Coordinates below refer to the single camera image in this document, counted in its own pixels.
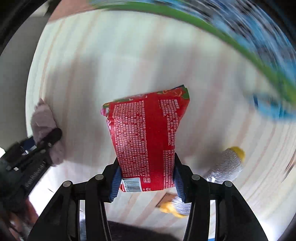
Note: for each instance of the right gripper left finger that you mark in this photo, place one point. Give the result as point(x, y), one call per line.
point(101, 189)

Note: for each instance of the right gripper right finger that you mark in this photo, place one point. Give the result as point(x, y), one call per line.
point(194, 189)

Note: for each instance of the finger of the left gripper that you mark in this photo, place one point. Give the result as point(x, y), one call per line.
point(48, 141)

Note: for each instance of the mauve cloth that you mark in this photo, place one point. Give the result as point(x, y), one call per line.
point(42, 123)

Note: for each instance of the silver yellow scrub sponge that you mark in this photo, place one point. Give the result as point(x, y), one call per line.
point(227, 167)

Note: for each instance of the red noodle packet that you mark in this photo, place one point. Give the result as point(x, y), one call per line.
point(143, 130)

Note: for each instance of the milk carton cardboard box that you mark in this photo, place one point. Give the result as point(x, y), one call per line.
point(247, 28)

